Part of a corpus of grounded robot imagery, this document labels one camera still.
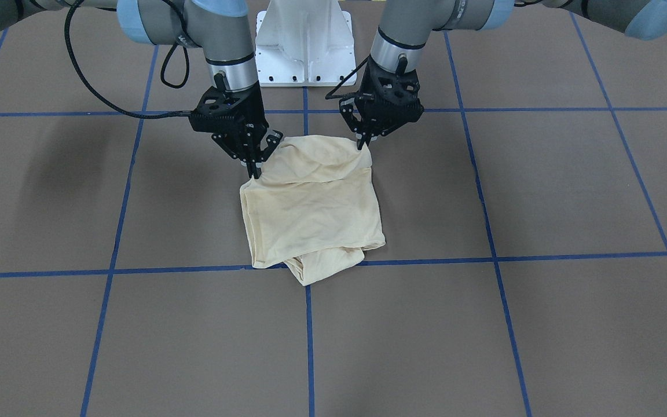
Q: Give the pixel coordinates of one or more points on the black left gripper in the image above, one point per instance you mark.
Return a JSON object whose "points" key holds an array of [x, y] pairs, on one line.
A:
{"points": [[363, 128]]}

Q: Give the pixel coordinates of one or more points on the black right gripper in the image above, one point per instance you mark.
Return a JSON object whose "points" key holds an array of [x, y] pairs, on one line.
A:
{"points": [[254, 112]]}

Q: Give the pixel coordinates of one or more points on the cream long-sleeve printed shirt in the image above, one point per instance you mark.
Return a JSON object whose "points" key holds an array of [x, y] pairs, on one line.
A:
{"points": [[314, 208]]}

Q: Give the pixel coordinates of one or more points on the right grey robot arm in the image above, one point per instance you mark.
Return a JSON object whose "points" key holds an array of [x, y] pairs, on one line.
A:
{"points": [[219, 28]]}

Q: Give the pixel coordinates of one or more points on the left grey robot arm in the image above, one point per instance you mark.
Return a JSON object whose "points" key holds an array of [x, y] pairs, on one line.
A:
{"points": [[510, 42]]}

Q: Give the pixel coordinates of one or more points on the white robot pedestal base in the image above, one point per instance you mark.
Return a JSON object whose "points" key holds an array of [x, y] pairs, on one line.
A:
{"points": [[304, 43]]}

